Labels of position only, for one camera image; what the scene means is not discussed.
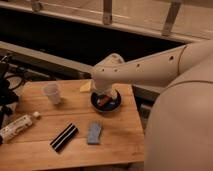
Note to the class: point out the blue sponge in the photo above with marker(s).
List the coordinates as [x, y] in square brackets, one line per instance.
[94, 133]

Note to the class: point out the yellow item on table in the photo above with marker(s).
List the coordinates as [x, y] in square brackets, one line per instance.
[86, 87]

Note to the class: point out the black equipment with cables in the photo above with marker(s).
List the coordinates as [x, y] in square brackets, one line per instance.
[7, 94]

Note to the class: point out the brown item on plate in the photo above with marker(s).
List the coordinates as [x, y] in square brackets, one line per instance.
[104, 100]

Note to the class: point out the black round plate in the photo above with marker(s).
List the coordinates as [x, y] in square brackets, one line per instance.
[113, 104]

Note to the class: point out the white plastic bottle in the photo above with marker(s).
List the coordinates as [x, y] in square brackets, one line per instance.
[14, 128]

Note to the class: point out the metal window frame rail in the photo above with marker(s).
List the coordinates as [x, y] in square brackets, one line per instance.
[183, 20]

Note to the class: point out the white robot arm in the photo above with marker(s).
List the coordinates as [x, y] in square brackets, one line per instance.
[179, 132]

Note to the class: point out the black white striped block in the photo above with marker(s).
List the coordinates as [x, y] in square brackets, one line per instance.
[64, 137]

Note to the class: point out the translucent plastic cup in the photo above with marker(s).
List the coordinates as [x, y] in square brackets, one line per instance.
[51, 91]

